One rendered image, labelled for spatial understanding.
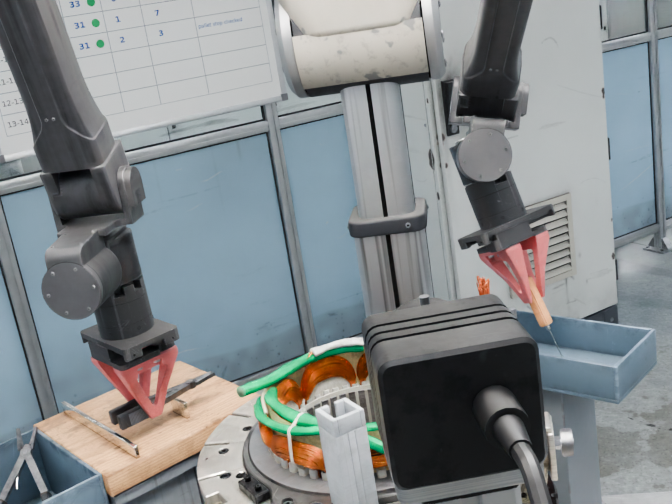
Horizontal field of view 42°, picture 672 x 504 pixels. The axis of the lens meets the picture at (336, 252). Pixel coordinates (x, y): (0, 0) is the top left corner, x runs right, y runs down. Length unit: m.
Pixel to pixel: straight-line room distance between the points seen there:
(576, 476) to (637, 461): 1.74
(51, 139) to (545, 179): 2.60
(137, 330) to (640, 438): 2.24
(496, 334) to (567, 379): 0.77
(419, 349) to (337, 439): 0.44
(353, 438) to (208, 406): 0.36
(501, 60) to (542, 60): 2.30
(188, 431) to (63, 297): 0.22
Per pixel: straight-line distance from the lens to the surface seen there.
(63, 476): 1.04
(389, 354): 0.23
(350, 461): 0.69
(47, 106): 0.84
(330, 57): 1.15
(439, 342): 0.24
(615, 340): 1.09
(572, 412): 1.07
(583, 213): 3.45
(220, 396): 1.02
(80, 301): 0.84
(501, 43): 0.92
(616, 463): 2.84
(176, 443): 0.95
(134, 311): 0.91
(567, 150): 3.35
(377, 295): 1.25
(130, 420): 0.96
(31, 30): 0.82
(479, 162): 0.94
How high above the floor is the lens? 1.49
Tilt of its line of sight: 17 degrees down
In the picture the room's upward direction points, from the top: 9 degrees counter-clockwise
